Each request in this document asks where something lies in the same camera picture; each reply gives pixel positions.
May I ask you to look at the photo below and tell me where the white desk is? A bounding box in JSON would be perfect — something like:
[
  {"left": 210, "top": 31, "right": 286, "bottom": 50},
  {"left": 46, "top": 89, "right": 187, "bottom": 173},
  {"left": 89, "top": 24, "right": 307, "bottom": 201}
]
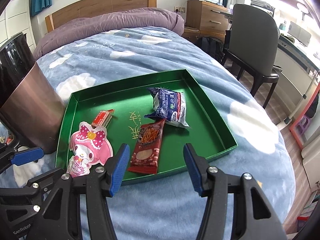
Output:
[{"left": 274, "top": 7, "right": 320, "bottom": 128}]

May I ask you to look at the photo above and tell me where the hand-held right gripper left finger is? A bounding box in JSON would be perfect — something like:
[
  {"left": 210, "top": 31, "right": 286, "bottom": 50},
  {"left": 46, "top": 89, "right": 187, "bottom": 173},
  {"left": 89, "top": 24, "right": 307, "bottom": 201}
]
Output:
[{"left": 29, "top": 143, "right": 130, "bottom": 240}]

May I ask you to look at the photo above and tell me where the green tray box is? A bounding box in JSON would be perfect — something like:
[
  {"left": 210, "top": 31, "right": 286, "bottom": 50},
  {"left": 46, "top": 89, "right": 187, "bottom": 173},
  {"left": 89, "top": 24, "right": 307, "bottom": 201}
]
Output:
[{"left": 55, "top": 69, "right": 238, "bottom": 186}]

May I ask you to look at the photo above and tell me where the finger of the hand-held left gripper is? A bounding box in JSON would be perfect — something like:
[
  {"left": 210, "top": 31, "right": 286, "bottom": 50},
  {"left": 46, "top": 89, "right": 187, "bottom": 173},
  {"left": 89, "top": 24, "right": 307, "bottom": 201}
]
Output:
[
  {"left": 0, "top": 142, "right": 44, "bottom": 173},
  {"left": 0, "top": 167, "right": 67, "bottom": 217}
]

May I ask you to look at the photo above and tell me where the red plastic frame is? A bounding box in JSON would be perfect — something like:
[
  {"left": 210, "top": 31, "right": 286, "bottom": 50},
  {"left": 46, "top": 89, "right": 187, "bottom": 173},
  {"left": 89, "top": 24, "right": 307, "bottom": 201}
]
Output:
[{"left": 289, "top": 80, "right": 320, "bottom": 150}]

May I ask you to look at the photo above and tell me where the blue and white snack packet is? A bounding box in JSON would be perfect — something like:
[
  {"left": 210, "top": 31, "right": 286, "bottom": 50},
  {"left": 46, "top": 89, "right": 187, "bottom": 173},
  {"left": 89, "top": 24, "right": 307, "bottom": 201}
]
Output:
[{"left": 144, "top": 87, "right": 192, "bottom": 130}]

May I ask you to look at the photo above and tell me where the wooden headboard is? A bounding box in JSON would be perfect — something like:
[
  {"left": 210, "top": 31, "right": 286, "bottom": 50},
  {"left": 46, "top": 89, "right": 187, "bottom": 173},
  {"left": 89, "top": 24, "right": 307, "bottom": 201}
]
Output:
[{"left": 45, "top": 0, "right": 157, "bottom": 33}]

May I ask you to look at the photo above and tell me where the bronze metallic bin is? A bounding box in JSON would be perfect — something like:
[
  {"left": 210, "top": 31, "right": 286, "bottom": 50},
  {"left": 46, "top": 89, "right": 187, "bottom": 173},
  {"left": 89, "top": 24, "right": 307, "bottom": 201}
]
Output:
[{"left": 0, "top": 32, "right": 67, "bottom": 155}]

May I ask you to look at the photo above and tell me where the pink cartoon character packet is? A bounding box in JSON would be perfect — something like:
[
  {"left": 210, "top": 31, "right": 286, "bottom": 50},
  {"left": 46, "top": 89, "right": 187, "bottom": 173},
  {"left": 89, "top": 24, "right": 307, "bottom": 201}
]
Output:
[{"left": 66, "top": 121, "right": 114, "bottom": 178}]

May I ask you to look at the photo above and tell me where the black backpack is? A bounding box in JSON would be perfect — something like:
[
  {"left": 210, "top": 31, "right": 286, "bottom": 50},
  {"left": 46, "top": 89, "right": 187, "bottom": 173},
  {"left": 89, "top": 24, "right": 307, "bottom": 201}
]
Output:
[{"left": 197, "top": 36, "right": 225, "bottom": 64}]

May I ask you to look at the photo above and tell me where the purple pillow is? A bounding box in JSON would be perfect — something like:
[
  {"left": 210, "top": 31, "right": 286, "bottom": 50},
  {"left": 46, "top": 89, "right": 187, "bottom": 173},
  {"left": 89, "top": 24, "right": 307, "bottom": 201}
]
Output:
[{"left": 32, "top": 8, "right": 185, "bottom": 60}]

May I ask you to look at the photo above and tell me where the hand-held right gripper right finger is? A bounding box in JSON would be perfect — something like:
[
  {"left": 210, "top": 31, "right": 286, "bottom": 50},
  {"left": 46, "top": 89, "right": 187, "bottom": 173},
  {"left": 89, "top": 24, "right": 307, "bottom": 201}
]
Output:
[{"left": 183, "top": 142, "right": 288, "bottom": 240}]

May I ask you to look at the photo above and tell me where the small red candy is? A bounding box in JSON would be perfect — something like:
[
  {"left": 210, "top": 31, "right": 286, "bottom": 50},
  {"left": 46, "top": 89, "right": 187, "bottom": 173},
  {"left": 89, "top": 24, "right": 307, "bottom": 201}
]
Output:
[{"left": 91, "top": 109, "right": 115, "bottom": 128}]

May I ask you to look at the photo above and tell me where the dark red snack packet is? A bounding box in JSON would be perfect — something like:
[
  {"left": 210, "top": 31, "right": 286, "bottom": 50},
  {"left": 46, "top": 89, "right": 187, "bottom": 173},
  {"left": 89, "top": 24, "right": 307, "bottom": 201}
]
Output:
[{"left": 127, "top": 117, "right": 167, "bottom": 175}]

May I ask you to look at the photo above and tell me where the white wardrobe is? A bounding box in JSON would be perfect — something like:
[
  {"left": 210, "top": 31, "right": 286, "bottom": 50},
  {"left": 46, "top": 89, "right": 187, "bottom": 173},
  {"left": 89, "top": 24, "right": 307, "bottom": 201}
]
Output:
[{"left": 0, "top": 0, "right": 35, "bottom": 55}]

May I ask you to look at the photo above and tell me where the wooden nightstand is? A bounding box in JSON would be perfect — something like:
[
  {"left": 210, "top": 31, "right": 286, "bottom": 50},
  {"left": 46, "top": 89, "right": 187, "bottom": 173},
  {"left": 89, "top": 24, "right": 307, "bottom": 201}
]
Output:
[{"left": 186, "top": 0, "right": 232, "bottom": 34}]

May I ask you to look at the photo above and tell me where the dark grey chair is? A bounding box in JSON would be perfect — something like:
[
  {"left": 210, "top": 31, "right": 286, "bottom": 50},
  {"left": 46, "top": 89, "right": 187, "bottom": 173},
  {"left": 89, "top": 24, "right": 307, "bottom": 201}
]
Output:
[{"left": 222, "top": 3, "right": 282, "bottom": 109}]

